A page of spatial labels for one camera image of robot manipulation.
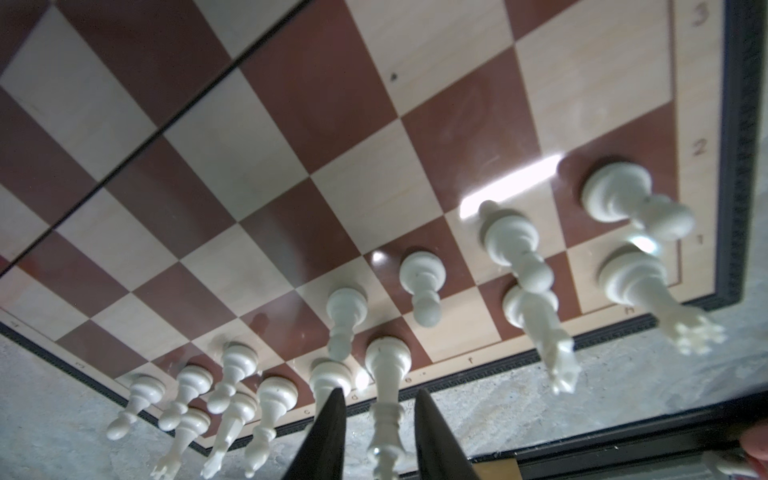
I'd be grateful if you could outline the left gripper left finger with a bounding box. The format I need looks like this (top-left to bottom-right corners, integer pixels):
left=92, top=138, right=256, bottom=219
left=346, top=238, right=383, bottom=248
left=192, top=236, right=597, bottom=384
left=282, top=388, right=347, bottom=480

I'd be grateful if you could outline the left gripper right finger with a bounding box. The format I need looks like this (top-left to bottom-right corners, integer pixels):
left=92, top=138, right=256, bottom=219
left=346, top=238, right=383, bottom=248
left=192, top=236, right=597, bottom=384
left=414, top=389, right=479, bottom=480

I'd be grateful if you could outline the chess board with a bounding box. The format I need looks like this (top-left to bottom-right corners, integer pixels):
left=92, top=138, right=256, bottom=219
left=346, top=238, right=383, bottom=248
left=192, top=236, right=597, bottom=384
left=1, top=1, right=767, bottom=435

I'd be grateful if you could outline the white queen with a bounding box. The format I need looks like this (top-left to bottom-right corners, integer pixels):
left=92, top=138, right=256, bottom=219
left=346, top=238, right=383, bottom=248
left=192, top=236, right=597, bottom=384
left=365, top=336, right=412, bottom=479

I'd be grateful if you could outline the white pawn tall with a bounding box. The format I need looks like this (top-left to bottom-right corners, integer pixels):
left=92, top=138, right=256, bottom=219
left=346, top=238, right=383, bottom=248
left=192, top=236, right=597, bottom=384
left=326, top=288, right=368, bottom=362

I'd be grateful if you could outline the white pawn right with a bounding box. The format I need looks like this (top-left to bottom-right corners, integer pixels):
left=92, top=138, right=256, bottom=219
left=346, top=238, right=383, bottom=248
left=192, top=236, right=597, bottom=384
left=399, top=251, right=447, bottom=328

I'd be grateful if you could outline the pink haired doll figure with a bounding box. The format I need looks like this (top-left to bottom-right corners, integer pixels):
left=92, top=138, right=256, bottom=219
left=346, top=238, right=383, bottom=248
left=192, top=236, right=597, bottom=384
left=702, top=420, right=767, bottom=480

